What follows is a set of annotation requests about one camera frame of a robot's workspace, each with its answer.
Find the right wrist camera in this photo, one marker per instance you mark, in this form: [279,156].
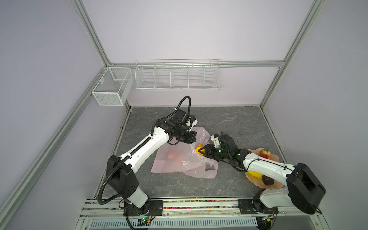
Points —
[215,139]

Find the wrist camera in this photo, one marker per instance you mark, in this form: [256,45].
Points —
[191,121]
[215,139]

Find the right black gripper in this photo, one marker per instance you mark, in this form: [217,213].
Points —
[210,152]

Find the white vent grille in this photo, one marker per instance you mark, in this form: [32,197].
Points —
[169,223]

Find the yellow banana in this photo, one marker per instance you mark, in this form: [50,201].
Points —
[255,174]

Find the dark purple plum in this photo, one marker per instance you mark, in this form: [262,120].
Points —
[267,180]

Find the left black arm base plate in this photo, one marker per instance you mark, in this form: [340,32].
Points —
[150,208]

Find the yellow fruit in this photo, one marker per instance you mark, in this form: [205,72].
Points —
[200,150]

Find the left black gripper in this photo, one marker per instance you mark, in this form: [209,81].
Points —
[192,134]

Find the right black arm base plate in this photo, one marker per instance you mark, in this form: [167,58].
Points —
[247,206]

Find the small white mesh basket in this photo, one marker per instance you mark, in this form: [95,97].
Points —
[113,86]

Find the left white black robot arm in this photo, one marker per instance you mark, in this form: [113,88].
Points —
[120,179]

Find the aluminium mounting rail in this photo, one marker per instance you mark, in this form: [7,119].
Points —
[184,208]

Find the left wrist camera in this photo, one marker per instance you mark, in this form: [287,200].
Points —
[191,121]

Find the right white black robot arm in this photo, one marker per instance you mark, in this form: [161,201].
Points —
[285,185]

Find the red strawberry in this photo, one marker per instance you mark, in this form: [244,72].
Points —
[265,153]

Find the red fruit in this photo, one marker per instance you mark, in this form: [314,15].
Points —
[171,156]

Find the pink plastic bag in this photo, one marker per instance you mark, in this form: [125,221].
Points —
[188,161]

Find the long white wire basket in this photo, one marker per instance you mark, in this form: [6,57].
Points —
[178,74]

